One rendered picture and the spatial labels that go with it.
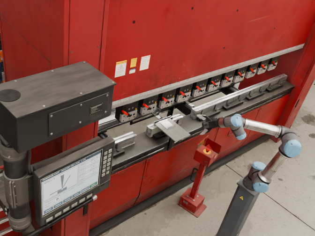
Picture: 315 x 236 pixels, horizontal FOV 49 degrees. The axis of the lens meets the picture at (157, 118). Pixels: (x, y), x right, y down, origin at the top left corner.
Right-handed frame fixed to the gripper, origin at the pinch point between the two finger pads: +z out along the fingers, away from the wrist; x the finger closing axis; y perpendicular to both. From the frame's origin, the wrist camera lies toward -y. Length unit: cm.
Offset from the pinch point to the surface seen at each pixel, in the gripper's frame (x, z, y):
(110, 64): 52, 12, -61
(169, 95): 25.2, 29.7, 7.6
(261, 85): 17, 32, 164
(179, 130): -5.6, 34.3, 17.3
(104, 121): 13, 75, -29
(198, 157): -35, 38, 40
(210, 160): -39, 27, 42
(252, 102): 2, 33, 141
